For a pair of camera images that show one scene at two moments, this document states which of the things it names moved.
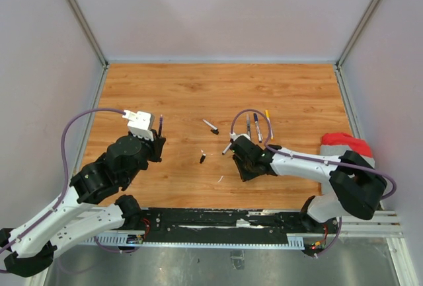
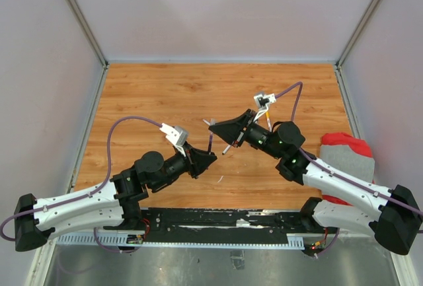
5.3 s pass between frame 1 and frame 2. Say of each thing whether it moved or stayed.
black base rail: stayed
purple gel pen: moved
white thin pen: stayed
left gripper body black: moved
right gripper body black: moved
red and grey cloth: stayed
